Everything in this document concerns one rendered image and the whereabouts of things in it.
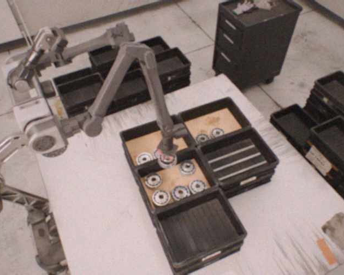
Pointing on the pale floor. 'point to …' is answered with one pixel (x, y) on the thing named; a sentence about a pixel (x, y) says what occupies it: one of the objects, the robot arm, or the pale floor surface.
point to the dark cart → (253, 41)
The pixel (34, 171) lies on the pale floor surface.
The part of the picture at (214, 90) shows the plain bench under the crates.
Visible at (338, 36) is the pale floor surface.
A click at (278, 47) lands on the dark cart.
